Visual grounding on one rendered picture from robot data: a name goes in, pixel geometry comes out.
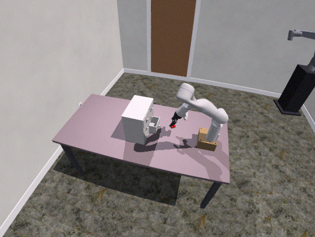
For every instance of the white chest of drawers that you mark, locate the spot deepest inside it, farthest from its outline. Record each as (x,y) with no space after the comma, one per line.
(133,117)

